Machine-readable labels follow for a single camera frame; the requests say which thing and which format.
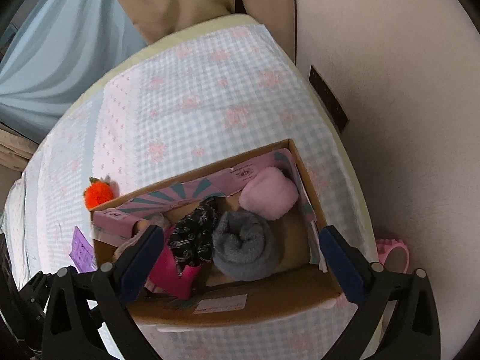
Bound purple plastic packet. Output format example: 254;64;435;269
69;227;97;273

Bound orange plush fruit toy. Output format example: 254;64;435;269
83;177;114;210

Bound pink fluffy sock roll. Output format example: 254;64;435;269
238;166;299;221

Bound pink zip pouch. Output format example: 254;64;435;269
145;244;202;300

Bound black white knit sock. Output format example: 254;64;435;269
167;196;220;276

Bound grey fluffy sock roll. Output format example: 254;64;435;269
212;211;280;281

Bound cardboard box pink flaps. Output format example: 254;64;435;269
91;139;341;328

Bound light blue curtain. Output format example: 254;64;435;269
1;0;146;143

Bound pink ring toy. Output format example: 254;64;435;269
376;239;410;273

